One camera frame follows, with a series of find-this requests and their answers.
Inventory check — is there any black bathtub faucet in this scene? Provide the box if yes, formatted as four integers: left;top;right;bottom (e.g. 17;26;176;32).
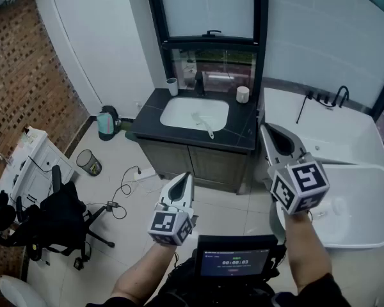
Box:
332;85;351;109

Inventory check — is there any black wire waste basket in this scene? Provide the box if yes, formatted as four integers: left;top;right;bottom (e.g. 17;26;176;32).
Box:
76;148;103;177

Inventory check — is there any green backpack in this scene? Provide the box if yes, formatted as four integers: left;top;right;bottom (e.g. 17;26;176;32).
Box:
96;105;122;141

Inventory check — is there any white rounded seat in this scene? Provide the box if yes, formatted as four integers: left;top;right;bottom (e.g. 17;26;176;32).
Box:
0;274;49;307

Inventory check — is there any white cabinet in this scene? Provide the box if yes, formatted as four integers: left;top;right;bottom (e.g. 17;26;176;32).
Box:
0;126;75;211

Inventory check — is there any black floor cable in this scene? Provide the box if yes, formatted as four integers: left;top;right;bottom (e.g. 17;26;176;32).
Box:
86;166;143;221

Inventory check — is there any person's right forearm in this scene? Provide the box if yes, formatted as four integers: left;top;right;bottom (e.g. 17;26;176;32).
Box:
284;211;334;294

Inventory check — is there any black vanity countertop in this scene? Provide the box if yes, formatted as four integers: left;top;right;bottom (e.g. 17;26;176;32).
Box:
129;88;259;154

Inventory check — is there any white rectangular bathtub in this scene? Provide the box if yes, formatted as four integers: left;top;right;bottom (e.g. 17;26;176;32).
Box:
262;87;384;171

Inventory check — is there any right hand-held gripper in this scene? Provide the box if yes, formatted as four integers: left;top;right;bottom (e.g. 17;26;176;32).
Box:
259;122;331;216

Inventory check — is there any white round canister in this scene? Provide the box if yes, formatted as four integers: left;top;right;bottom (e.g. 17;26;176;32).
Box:
236;86;251;104

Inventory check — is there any white oval bathtub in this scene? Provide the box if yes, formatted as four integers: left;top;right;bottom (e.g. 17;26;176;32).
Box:
276;164;384;249

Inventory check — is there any white cup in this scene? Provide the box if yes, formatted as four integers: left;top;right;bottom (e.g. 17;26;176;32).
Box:
165;77;179;97

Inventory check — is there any person's black clothing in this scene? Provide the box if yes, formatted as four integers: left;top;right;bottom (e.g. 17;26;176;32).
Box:
85;269;352;307

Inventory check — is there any black office chair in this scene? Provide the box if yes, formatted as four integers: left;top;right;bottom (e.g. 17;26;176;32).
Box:
0;164;116;271

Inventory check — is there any white brush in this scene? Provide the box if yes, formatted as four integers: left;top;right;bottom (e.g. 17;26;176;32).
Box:
191;111;216;141

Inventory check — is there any black screen device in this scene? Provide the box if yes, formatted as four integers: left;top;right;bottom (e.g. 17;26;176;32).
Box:
193;234;278;280

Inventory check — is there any person's left forearm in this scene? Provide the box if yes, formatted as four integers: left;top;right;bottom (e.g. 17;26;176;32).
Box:
110;241;177;304

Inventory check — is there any black window frame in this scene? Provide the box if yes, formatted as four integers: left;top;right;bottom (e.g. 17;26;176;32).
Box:
143;0;269;91

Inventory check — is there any white sink basin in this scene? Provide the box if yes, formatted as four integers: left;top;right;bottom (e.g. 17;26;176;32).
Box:
159;96;230;132

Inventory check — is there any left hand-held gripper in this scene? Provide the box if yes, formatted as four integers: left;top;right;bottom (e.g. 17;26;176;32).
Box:
147;171;199;248

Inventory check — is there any white power strip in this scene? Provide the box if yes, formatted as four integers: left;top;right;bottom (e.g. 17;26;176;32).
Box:
133;168;157;182

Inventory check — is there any wooden vanity cabinet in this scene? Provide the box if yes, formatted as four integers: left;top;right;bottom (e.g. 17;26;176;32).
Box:
135;136;252;195

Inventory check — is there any black sink faucet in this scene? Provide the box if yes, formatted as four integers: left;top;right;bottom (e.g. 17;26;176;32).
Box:
194;71;206;97

